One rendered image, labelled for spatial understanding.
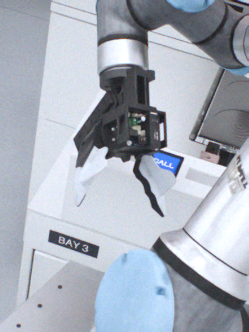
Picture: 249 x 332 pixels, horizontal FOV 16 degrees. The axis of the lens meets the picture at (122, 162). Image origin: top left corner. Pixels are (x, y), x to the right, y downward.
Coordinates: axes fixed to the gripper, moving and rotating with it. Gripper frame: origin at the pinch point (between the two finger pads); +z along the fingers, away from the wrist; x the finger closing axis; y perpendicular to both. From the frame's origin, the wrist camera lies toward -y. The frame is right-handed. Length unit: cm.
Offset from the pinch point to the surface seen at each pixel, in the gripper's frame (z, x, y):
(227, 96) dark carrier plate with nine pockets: -30, 39, -17
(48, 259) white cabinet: 1.3, 7.6, -31.5
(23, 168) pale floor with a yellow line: -48, 63, -138
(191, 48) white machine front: -49, 47, -36
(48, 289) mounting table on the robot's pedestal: 8.7, -1.4, -16.8
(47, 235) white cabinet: -2.1, 5.3, -28.0
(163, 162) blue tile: -10.8, 13.1, -5.7
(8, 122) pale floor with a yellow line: -68, 65, -152
